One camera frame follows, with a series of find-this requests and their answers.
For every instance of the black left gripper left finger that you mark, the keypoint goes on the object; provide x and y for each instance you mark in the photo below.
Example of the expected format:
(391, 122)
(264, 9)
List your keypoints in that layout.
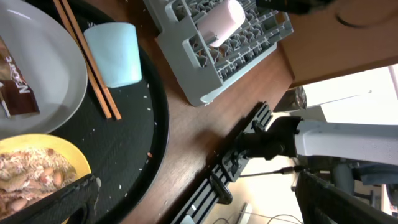
(75, 203)

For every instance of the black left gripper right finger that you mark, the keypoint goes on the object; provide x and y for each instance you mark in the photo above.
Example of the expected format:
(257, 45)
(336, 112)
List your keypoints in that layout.
(322, 202)

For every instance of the yellow bowl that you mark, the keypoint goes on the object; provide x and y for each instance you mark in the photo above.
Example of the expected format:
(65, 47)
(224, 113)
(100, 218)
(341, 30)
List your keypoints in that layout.
(73, 155)

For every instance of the gold snack wrapper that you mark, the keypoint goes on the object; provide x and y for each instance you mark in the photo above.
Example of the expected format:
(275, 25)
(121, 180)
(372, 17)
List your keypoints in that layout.
(17, 97)

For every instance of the light blue plastic cup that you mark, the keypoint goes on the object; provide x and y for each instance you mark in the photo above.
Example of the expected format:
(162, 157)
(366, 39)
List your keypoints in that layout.
(115, 49)

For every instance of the pink plastic cup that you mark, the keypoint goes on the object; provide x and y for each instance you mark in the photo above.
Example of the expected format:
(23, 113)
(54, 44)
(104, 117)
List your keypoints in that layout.
(222, 22)

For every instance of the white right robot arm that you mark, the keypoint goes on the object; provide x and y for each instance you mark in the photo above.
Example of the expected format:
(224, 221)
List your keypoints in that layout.
(293, 136)

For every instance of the grey dishwasher rack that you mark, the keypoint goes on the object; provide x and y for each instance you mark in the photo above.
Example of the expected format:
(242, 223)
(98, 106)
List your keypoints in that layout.
(203, 71)

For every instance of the leftover rice and food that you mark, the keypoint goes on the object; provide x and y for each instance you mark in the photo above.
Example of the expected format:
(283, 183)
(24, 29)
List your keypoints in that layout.
(29, 175)

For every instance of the round black tray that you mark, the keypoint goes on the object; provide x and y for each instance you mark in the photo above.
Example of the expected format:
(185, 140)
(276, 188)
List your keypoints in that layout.
(125, 155)

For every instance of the grey round plate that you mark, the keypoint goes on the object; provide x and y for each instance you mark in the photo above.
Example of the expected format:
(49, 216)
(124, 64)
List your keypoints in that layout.
(50, 62)

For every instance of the right wooden chopstick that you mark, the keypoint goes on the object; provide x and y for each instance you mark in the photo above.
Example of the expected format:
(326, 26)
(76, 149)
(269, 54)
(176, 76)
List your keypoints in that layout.
(107, 97)

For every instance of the black aluminium rail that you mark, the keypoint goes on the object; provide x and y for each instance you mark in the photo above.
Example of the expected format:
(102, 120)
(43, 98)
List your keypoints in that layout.
(200, 199)

